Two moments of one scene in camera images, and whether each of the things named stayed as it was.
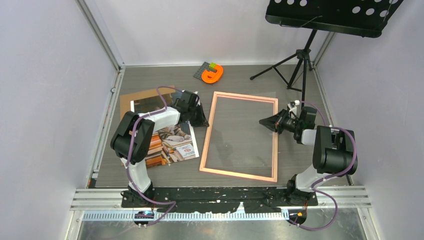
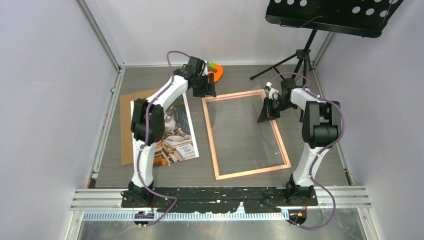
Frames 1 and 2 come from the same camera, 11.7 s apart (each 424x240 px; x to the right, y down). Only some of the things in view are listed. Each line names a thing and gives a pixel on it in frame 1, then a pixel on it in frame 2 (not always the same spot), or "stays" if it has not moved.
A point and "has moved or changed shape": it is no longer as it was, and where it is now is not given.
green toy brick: x=212 y=65 stays
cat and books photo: x=171 y=144 stays
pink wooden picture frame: x=208 y=132 has moved or changed shape
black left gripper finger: x=199 y=119 to x=211 y=85
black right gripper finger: x=273 y=122 to x=267 y=112
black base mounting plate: x=187 y=200 stays
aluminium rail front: x=334 y=203 stays
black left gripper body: x=191 y=111 to x=201 y=88
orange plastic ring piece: x=211 y=77 stays
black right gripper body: x=290 y=124 to x=279 y=105
